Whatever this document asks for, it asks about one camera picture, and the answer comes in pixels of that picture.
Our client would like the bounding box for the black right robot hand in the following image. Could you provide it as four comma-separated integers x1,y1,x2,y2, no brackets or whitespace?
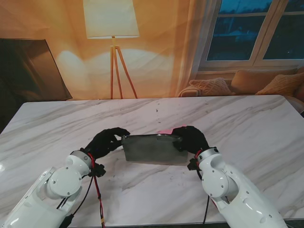
172,125,210,156

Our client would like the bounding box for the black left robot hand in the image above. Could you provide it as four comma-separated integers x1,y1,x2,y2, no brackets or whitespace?
84,127,131,161

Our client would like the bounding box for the pink cloth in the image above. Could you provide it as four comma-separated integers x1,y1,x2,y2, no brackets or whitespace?
157,123,188,134

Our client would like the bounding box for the grey suede zip pouch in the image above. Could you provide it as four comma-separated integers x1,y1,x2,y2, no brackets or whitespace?
121,133,189,166

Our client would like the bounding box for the beige sofa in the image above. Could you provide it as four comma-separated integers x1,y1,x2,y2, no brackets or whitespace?
178,67,304,112

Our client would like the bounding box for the cream knitted cushion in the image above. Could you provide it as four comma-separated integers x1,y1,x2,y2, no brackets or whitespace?
189,77,236,96

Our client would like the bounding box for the plain tan cushion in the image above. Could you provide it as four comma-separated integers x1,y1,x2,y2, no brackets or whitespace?
231,68,299,95

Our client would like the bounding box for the beige curtain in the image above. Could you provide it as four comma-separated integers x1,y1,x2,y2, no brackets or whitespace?
175,0,223,97

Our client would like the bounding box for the dark flat television screen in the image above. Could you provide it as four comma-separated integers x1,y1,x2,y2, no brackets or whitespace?
0,38,73,102

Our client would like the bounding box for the orange knitted cushion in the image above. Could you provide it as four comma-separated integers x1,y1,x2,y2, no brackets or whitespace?
256,72,304,96

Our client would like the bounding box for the white framed window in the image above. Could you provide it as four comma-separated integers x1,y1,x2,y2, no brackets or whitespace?
198,0,304,72

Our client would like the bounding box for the floor lamp with wooden legs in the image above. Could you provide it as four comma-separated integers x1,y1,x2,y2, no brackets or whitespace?
82,0,140,99

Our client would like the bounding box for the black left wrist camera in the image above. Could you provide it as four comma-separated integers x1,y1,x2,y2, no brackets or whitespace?
89,163,106,178

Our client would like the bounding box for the red black left arm cable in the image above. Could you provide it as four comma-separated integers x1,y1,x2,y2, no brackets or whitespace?
56,153,106,228

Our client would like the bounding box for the red black arm cable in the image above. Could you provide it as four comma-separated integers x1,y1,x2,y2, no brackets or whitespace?
195,152,223,225
56,153,106,228

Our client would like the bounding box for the red black right arm cable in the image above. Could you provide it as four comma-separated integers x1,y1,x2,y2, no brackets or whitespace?
195,152,223,225

